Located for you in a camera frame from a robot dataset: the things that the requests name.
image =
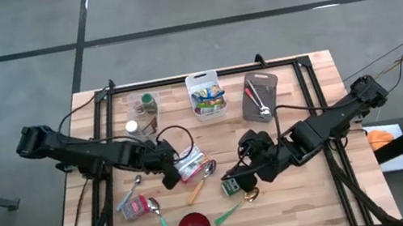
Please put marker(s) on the blue white snack packet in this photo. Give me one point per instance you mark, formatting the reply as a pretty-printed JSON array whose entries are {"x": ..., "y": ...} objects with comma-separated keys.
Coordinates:
[{"x": 206, "y": 92}]

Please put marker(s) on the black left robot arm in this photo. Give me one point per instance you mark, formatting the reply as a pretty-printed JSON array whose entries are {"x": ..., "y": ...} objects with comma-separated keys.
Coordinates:
[{"x": 80, "y": 149}]

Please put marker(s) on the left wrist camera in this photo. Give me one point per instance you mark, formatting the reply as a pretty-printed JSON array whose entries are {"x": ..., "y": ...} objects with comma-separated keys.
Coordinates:
[{"x": 171, "y": 179}]

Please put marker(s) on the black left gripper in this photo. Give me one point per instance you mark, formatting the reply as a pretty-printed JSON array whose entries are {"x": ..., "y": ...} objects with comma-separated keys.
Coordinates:
[{"x": 161, "y": 154}]

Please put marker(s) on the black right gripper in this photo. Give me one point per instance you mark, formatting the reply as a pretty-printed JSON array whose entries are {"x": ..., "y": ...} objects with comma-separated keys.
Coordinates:
[{"x": 263, "y": 165}]

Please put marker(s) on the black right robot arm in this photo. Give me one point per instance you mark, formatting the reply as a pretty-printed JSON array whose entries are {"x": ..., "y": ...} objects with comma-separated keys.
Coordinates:
[{"x": 330, "y": 124}]

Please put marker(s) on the plain steel spoon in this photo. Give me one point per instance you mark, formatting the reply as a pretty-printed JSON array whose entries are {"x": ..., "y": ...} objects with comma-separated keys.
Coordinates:
[{"x": 265, "y": 112}]

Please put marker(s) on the red grey small box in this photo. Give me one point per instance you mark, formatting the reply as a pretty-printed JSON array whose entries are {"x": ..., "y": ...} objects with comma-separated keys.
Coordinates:
[{"x": 134, "y": 207}]

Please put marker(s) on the green orange snack packet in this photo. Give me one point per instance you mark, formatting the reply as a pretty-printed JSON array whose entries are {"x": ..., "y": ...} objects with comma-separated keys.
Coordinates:
[{"x": 209, "y": 107}]

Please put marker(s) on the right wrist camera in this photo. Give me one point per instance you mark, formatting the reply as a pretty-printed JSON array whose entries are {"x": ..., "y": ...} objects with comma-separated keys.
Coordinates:
[{"x": 244, "y": 179}]

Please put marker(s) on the white plastic bin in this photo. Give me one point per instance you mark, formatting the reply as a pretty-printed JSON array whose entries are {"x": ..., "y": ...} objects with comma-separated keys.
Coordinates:
[{"x": 212, "y": 116}]

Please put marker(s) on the green label spice jar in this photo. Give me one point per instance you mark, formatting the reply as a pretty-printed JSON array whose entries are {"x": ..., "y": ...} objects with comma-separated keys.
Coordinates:
[{"x": 148, "y": 103}]

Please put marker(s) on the black table frame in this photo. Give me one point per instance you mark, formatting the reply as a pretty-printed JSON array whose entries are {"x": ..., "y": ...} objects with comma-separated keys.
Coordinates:
[{"x": 175, "y": 80}]

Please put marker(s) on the orange object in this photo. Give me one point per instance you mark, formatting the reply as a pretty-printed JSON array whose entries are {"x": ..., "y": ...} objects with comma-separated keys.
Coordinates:
[{"x": 380, "y": 139}]

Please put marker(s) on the small orange packet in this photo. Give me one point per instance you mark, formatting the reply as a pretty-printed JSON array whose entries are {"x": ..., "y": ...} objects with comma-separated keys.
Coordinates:
[{"x": 138, "y": 107}]

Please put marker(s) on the dark green tea tin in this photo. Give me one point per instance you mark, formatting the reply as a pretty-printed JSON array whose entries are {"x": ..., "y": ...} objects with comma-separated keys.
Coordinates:
[{"x": 229, "y": 187}]

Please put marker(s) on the white sheet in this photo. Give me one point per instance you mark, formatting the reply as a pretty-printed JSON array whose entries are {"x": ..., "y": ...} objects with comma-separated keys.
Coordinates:
[{"x": 398, "y": 162}]

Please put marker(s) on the clear plastic container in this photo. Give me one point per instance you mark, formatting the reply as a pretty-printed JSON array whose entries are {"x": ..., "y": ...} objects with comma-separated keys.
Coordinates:
[{"x": 131, "y": 98}]

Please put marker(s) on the brown snack packet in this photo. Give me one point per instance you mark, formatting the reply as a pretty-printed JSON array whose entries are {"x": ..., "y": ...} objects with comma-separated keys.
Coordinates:
[{"x": 150, "y": 126}]

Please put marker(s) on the grey translucent plastic bin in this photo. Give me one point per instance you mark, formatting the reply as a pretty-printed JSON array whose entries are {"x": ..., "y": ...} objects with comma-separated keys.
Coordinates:
[{"x": 269, "y": 89}]

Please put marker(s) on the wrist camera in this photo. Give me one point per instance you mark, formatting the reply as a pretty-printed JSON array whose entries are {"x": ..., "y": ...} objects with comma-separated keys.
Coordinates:
[
  {"x": 244, "y": 179},
  {"x": 171, "y": 179}
]

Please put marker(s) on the red white snack packet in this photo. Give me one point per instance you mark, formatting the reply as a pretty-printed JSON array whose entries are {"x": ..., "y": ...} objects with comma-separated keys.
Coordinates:
[{"x": 191, "y": 164}]

